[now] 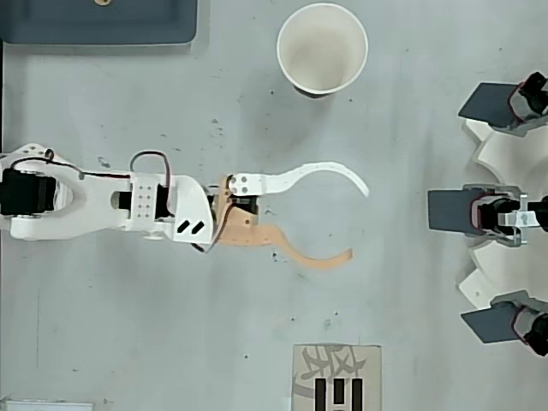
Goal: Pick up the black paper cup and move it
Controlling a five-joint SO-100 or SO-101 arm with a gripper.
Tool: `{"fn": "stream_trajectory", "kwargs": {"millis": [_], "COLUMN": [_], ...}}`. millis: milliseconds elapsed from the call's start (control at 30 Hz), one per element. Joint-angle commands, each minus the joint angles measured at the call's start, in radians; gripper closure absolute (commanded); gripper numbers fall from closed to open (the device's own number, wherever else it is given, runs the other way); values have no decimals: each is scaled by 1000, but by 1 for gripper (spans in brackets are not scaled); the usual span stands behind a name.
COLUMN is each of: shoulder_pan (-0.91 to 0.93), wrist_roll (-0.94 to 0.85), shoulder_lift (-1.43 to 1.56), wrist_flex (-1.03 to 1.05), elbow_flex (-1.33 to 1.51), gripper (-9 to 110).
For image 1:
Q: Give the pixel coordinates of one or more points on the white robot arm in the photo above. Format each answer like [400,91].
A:
[98,205]

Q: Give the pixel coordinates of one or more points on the dark grey paddle plate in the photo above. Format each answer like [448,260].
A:
[488,323]
[484,105]
[449,212]

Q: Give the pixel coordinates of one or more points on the grey printed paper card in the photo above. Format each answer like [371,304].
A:
[334,364]

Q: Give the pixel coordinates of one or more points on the black servo motor grey frame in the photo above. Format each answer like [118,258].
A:
[535,331]
[488,214]
[533,92]

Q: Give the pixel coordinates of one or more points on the tan gripper with servo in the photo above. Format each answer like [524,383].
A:
[242,223]

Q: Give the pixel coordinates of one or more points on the blue grey plastic tray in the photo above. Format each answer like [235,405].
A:
[98,25]

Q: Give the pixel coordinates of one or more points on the silver metal bracket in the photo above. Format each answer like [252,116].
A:
[524,218]

